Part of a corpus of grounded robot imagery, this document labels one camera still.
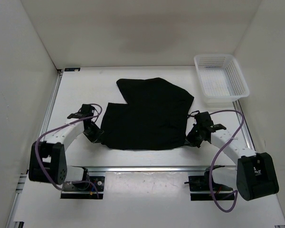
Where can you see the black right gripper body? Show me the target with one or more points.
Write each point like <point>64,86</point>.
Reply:
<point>199,130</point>

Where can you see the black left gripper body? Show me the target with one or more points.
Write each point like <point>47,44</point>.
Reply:
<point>92,125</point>

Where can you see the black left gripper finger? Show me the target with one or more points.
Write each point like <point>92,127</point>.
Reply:
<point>91,139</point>
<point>95,131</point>

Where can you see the black shorts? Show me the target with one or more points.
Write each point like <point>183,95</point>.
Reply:
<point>154,116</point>

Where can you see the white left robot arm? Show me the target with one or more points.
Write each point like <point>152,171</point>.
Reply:
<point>48,163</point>

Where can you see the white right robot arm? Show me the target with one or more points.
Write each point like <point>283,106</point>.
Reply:
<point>254,176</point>

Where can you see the white perforated plastic basket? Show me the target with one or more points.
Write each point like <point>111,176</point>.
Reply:
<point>221,79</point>

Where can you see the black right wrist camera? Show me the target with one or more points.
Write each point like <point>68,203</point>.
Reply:
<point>203,118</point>

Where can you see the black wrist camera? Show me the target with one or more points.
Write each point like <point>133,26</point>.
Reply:
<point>87,109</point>
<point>203,118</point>

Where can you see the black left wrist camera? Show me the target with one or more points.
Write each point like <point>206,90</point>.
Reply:
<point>87,109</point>

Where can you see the aluminium table edge rail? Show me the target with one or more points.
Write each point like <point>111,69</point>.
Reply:
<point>145,168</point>

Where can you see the right aluminium side rail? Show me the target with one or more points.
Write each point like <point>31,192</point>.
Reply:
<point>244,129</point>

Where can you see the aluminium side rail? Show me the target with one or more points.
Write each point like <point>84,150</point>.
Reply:
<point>22,177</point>
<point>244,129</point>

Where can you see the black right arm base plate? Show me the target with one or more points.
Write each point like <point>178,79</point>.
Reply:
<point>200,191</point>

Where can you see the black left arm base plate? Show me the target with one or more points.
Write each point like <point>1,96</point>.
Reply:
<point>85,191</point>

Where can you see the left aluminium side rail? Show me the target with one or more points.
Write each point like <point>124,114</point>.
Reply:
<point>22,177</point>

